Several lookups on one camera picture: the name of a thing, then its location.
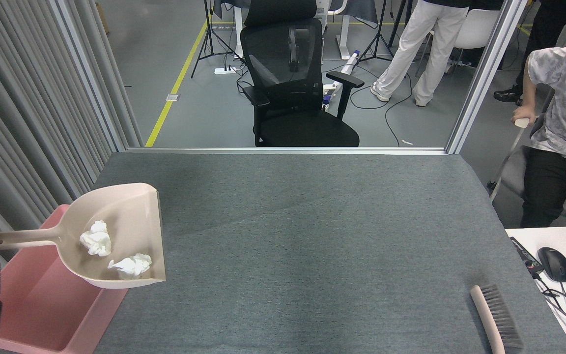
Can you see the black box with red button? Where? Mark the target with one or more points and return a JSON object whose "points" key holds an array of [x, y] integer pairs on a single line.
{"points": [[526, 255]]}

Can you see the black computer mouse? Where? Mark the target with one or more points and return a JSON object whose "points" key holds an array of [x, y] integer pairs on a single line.
{"points": [[554, 264]]}

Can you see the black mesh office chair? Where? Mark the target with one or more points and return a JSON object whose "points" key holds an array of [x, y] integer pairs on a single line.
{"points": [[283, 64]]}

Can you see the white plastic chair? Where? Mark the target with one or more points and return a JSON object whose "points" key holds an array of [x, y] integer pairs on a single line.
{"points": [[479, 29]]}

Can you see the silver aluminium post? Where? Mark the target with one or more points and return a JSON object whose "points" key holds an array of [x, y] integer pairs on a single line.
{"points": [[91, 73], [484, 73]]}

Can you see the beige hand brush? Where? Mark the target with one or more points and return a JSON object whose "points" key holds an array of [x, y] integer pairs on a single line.
{"points": [[484, 314]]}

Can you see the metal floor outlet plate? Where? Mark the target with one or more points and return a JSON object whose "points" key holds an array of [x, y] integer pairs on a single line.
{"points": [[173, 97]]}

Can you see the beige plastic dustpan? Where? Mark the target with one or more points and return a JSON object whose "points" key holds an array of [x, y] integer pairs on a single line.
{"points": [[126, 216]]}

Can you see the white power strip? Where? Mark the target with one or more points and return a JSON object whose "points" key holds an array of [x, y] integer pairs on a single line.
{"points": [[225, 71]]}

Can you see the white desk with cloth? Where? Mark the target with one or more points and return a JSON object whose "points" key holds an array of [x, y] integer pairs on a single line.
{"points": [[345, 34]]}

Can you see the person's right hand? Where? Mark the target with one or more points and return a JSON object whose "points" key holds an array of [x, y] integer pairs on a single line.
{"points": [[523, 114]]}

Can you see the black tripod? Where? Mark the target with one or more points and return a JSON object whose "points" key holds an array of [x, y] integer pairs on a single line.
{"points": [[378, 39], [209, 24]]}

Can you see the white paper ball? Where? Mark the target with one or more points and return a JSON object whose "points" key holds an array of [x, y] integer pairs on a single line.
{"points": [[95, 238], [130, 265]]}

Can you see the grey armchair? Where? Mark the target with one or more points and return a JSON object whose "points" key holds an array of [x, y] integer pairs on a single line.
{"points": [[511, 172]]}

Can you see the white purple handheld vacuum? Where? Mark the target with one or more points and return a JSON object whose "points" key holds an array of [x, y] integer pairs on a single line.
{"points": [[351, 61]]}

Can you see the person's right forearm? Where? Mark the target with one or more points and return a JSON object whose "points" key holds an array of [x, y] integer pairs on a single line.
{"points": [[530, 93]]}

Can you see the pink plastic bin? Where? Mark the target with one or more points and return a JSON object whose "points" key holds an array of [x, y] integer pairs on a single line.
{"points": [[42, 305]]}

